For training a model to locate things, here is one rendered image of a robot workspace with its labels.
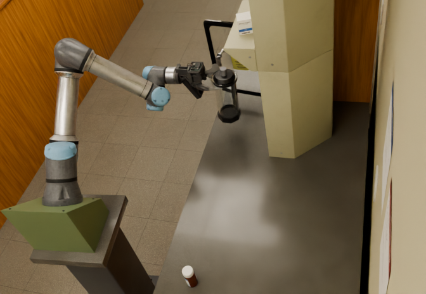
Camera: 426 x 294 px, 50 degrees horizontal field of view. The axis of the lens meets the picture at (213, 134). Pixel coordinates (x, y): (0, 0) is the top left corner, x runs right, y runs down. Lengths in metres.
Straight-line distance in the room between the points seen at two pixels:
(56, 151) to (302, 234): 0.97
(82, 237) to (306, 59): 1.05
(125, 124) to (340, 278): 2.49
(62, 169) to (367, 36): 1.31
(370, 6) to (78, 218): 1.36
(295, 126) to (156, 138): 1.87
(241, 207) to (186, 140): 1.68
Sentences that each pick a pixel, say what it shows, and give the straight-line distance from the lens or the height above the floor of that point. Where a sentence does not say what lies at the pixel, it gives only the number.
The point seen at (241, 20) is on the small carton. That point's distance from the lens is 1.67.
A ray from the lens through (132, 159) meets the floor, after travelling 3.49.
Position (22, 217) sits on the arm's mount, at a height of 1.18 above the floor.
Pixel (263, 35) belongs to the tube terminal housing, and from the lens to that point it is 1.58.
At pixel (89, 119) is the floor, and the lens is 3.97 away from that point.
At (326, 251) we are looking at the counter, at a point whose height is 0.94.
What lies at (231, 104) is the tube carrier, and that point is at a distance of 1.97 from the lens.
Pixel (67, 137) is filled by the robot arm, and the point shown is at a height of 1.22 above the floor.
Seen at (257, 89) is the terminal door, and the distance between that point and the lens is 2.18.
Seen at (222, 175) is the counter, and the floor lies 0.94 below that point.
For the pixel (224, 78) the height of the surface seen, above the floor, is 1.28.
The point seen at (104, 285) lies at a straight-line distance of 2.24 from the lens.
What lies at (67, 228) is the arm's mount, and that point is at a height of 1.12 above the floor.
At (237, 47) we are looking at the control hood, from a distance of 1.64.
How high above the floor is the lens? 2.46
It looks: 45 degrees down
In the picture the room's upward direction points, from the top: 14 degrees counter-clockwise
